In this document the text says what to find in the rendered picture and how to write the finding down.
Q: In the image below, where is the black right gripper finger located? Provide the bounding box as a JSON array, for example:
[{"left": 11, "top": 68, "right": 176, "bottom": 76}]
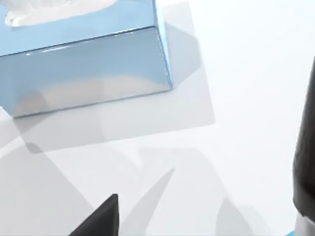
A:
[{"left": 67, "top": 193, "right": 121, "bottom": 236}]

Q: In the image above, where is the light blue tissue box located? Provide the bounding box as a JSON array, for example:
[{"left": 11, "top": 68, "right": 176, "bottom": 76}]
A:
[{"left": 0, "top": 0, "right": 173, "bottom": 118}]

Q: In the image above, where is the white tissue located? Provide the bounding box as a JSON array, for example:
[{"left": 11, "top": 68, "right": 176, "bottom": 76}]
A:
[{"left": 4, "top": 0, "right": 119, "bottom": 27}]

